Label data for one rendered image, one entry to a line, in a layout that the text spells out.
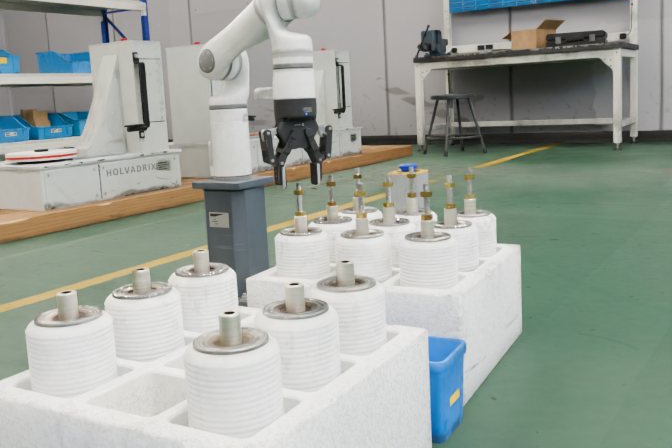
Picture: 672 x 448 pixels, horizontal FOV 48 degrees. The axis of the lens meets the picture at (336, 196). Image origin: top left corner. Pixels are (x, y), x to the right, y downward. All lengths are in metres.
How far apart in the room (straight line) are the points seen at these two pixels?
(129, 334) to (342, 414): 0.30
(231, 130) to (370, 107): 5.49
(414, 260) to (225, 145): 0.74
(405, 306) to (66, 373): 0.54
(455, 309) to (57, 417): 0.60
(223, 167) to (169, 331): 0.88
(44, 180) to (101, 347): 2.42
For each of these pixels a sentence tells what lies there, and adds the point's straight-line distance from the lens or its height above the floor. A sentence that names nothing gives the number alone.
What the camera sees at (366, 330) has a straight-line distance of 0.93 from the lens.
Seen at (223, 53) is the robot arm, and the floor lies 0.60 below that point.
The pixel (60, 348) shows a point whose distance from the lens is 0.89.
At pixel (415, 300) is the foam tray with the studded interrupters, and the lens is 1.19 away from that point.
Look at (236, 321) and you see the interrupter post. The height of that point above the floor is 0.27.
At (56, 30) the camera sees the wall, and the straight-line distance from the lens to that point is 10.21.
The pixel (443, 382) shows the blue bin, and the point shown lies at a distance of 1.07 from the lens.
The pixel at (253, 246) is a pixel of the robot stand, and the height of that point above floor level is 0.14.
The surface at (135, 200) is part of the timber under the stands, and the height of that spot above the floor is 0.07.
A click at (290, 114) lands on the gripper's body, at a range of 1.28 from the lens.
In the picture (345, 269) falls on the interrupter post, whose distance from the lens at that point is 0.94.
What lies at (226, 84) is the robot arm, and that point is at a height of 0.53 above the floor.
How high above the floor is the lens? 0.49
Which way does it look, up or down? 8 degrees down
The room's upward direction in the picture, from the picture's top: 3 degrees counter-clockwise
